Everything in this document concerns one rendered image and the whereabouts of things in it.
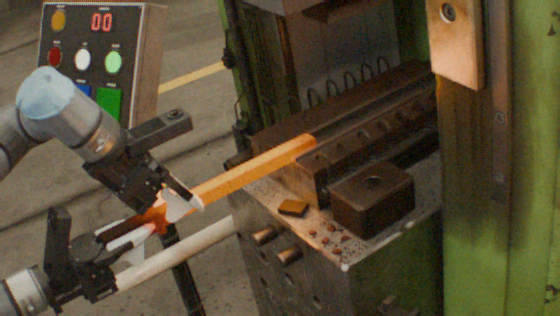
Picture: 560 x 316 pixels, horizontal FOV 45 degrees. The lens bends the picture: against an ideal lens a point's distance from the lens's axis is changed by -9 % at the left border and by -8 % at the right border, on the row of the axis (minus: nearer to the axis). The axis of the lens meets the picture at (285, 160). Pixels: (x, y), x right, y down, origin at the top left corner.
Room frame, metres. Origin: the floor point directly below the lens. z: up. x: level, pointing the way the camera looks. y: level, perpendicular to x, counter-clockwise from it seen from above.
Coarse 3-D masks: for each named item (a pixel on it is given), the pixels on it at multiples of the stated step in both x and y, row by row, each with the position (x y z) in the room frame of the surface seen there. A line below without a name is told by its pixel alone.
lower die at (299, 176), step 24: (384, 72) 1.31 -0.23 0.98; (408, 72) 1.27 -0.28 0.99; (336, 96) 1.24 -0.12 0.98; (360, 96) 1.21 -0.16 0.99; (408, 96) 1.16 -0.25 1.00; (288, 120) 1.19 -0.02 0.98; (312, 120) 1.15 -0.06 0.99; (336, 120) 1.12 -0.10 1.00; (432, 120) 1.11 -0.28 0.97; (264, 144) 1.11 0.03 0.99; (360, 144) 1.04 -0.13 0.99; (384, 144) 1.05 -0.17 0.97; (432, 144) 1.11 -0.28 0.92; (288, 168) 1.05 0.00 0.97; (312, 168) 0.99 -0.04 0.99; (336, 168) 1.00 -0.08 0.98; (312, 192) 0.99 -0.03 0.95
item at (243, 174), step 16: (288, 144) 1.05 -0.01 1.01; (304, 144) 1.05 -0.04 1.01; (256, 160) 1.02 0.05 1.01; (272, 160) 1.02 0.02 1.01; (288, 160) 1.03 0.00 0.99; (224, 176) 0.99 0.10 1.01; (240, 176) 0.98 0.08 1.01; (256, 176) 1.00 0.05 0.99; (192, 192) 0.96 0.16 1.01; (208, 192) 0.95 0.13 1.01; (224, 192) 0.97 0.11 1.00; (160, 208) 0.93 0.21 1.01; (128, 224) 0.90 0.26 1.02; (144, 224) 0.90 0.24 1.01; (160, 224) 0.90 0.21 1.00; (112, 240) 0.87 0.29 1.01
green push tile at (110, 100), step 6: (102, 90) 1.37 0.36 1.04; (108, 90) 1.36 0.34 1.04; (114, 90) 1.35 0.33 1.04; (120, 90) 1.35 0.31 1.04; (102, 96) 1.37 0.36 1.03; (108, 96) 1.36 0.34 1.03; (114, 96) 1.35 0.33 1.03; (120, 96) 1.34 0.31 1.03; (96, 102) 1.37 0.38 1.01; (102, 102) 1.36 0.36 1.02; (108, 102) 1.35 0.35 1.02; (114, 102) 1.34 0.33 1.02; (120, 102) 1.33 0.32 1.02; (108, 108) 1.34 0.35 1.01; (114, 108) 1.33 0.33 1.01; (120, 108) 1.33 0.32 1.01; (114, 114) 1.33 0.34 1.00; (120, 114) 1.33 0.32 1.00
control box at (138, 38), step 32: (64, 32) 1.52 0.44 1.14; (96, 32) 1.46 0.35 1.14; (128, 32) 1.40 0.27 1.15; (160, 32) 1.42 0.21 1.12; (64, 64) 1.48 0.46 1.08; (96, 64) 1.42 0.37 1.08; (128, 64) 1.37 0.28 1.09; (160, 64) 1.40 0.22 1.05; (96, 96) 1.39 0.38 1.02; (128, 96) 1.33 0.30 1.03; (128, 128) 1.30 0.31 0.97
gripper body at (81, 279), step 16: (80, 240) 0.88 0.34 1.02; (96, 240) 0.88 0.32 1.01; (80, 256) 0.84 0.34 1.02; (96, 256) 0.83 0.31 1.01; (32, 272) 0.81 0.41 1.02; (80, 272) 0.83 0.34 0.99; (96, 272) 0.83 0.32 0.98; (112, 272) 0.84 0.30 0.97; (48, 288) 0.79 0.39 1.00; (64, 288) 0.82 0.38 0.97; (80, 288) 0.83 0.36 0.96; (96, 288) 0.82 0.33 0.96; (112, 288) 0.83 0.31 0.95
